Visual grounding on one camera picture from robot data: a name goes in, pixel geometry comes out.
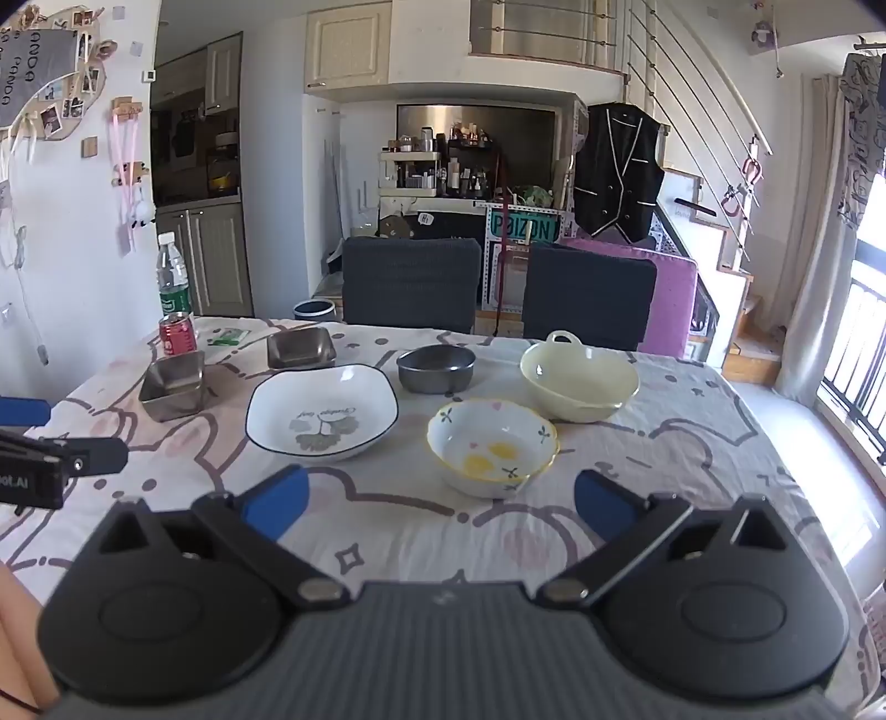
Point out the purple cloth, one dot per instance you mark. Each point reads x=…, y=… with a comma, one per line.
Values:
x=671, y=304

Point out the round steel bowl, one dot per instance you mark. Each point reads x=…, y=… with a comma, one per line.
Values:
x=436, y=377

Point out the grey trash bin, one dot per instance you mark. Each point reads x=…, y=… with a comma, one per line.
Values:
x=315, y=309

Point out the metal stair railing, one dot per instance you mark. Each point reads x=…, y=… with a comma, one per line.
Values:
x=734, y=95

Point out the yellow rimmed flower bowl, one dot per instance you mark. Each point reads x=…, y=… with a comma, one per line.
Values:
x=484, y=443

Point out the pink ribbon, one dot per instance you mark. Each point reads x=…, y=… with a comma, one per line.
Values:
x=126, y=159

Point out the black shelf with bottles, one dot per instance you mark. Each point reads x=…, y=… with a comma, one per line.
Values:
x=471, y=173

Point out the wall photo collage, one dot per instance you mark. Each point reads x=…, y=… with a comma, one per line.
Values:
x=41, y=69

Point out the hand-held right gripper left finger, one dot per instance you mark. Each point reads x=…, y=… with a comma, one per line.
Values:
x=277, y=502

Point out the white storage rack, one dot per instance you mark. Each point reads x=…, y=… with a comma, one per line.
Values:
x=408, y=173

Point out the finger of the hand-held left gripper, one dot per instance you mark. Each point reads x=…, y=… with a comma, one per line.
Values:
x=21, y=412
x=93, y=457

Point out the cream wall cabinet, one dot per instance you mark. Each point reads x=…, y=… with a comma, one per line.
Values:
x=346, y=41

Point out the white leaf print plate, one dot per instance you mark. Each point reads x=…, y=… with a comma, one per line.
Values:
x=318, y=415

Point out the clear water bottle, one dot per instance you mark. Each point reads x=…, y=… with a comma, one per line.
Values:
x=171, y=277

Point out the green packet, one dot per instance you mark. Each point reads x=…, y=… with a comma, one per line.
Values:
x=228, y=337

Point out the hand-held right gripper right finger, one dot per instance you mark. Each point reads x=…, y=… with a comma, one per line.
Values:
x=606, y=502

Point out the grey kitchen cabinet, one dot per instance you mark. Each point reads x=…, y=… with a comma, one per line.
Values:
x=207, y=263

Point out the black window railing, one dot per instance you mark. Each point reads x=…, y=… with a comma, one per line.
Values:
x=858, y=428

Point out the printed cartoon tablecloth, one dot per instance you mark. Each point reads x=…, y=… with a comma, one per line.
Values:
x=401, y=505

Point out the person's left forearm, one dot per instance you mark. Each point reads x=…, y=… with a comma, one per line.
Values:
x=21, y=637

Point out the green sign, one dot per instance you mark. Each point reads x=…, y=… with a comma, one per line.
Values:
x=533, y=227

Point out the square steel container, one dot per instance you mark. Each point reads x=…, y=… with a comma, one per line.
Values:
x=301, y=349
x=173, y=388

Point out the red drink can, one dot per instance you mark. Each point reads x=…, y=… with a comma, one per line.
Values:
x=178, y=336

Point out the dark fabric chair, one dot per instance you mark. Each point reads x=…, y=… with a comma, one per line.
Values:
x=588, y=298
x=408, y=284

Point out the black vest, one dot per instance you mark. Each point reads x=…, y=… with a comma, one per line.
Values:
x=616, y=173

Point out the wooden staircase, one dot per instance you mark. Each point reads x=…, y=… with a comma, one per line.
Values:
x=747, y=360

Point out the patterned hanging cloth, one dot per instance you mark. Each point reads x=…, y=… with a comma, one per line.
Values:
x=862, y=138

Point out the beige curtain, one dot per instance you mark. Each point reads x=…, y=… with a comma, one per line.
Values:
x=810, y=277

